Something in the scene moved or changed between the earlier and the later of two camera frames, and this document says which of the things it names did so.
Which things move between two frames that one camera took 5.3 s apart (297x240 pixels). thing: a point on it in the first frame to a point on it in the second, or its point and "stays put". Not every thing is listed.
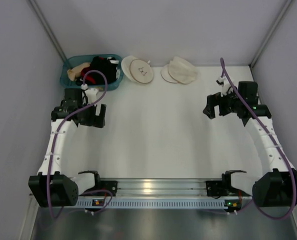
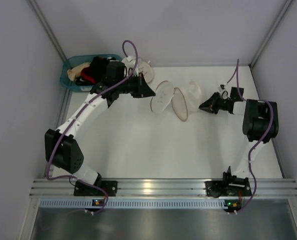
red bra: (83, 71) stays put
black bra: (104, 65) stays put
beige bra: (74, 73) stays put
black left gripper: (98, 116) to (140, 85)
